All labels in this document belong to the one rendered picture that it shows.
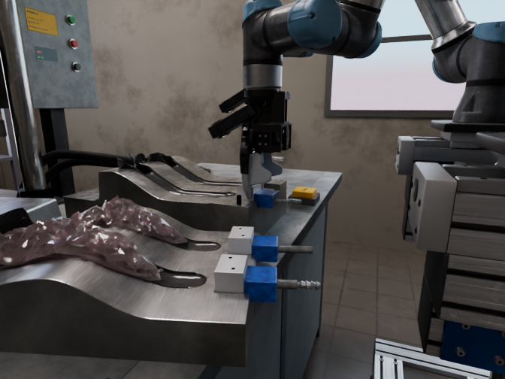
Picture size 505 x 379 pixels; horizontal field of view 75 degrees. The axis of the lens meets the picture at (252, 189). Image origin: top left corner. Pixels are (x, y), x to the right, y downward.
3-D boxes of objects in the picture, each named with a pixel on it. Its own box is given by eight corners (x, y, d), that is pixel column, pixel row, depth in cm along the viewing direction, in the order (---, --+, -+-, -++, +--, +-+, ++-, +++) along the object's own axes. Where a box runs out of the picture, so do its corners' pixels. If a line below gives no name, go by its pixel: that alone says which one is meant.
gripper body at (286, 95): (279, 156, 61) (281, 89, 58) (238, 153, 64) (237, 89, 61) (291, 151, 68) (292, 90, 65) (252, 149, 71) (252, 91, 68)
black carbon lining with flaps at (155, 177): (256, 190, 83) (257, 153, 81) (229, 207, 69) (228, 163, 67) (146, 179, 96) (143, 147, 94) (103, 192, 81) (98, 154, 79)
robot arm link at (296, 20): (360, -1, 53) (309, 13, 61) (311, -17, 46) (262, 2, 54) (356, 52, 54) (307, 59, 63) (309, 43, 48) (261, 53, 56)
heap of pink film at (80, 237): (192, 235, 57) (190, 192, 55) (153, 290, 40) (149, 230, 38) (51, 231, 59) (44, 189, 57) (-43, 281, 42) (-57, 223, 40)
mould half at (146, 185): (285, 212, 88) (287, 162, 85) (249, 250, 65) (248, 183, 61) (137, 194, 106) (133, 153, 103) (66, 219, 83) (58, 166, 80)
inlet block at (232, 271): (317, 293, 45) (319, 257, 43) (321, 316, 40) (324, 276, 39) (222, 289, 46) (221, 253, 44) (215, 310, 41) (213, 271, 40)
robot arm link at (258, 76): (236, 65, 60) (252, 70, 68) (236, 91, 62) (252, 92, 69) (275, 63, 58) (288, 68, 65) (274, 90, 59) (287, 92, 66)
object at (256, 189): (303, 211, 69) (305, 186, 67) (297, 219, 64) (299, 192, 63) (246, 204, 73) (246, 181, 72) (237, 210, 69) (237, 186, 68)
